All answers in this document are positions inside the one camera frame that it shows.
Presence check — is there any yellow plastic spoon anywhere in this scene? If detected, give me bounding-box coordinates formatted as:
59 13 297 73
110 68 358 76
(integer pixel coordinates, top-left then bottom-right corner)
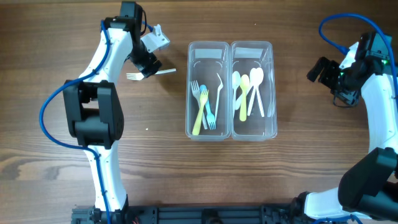
239 74 250 122

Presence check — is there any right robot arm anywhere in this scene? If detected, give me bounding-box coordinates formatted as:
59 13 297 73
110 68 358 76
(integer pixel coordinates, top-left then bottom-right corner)
292 32 397 223

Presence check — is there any left clear plastic container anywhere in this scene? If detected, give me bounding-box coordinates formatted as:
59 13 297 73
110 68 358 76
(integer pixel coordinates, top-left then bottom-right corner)
185 41 232 141

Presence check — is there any right clear plastic container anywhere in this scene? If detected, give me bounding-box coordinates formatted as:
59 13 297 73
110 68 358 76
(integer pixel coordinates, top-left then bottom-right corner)
230 40 277 141

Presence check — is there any white fork with narrow handle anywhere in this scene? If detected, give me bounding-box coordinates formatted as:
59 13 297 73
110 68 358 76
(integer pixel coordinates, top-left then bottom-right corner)
190 80 208 129

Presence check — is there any white fork horizontal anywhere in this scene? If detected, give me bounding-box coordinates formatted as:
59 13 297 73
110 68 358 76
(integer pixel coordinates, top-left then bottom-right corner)
126 68 177 81

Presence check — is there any white spoon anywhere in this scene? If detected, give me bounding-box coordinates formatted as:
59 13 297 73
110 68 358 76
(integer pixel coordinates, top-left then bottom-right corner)
249 67 266 118
232 71 241 116
246 67 265 117
234 85 253 110

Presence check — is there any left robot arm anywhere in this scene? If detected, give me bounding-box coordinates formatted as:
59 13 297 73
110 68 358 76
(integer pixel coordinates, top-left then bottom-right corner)
63 1 162 223

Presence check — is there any light blue plastic fork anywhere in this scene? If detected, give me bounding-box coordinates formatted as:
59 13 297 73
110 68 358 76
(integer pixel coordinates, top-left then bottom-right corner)
205 100 216 130

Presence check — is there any yellow plastic fork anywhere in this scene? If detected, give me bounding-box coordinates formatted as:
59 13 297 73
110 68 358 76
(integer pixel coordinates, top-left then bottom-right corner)
192 90 209 136

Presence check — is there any white curved thin fork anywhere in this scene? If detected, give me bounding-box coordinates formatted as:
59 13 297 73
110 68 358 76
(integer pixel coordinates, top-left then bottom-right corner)
215 73 223 120

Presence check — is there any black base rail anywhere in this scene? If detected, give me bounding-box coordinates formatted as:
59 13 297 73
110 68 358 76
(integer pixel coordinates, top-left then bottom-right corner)
70 203 312 224

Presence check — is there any clear plastic container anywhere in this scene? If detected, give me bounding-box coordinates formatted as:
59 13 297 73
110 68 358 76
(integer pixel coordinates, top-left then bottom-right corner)
230 40 277 141
185 41 232 141

